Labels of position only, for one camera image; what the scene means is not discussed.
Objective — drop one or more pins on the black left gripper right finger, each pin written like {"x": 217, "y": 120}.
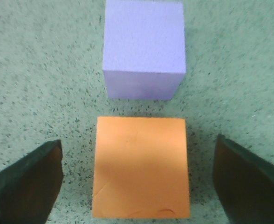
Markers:
{"x": 244, "y": 183}

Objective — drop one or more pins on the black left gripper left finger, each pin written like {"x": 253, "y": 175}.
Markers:
{"x": 30, "y": 186}

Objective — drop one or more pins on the orange foam cube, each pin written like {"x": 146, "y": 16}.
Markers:
{"x": 141, "y": 168}

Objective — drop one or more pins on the purple foam cube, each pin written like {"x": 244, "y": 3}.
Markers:
{"x": 144, "y": 48}

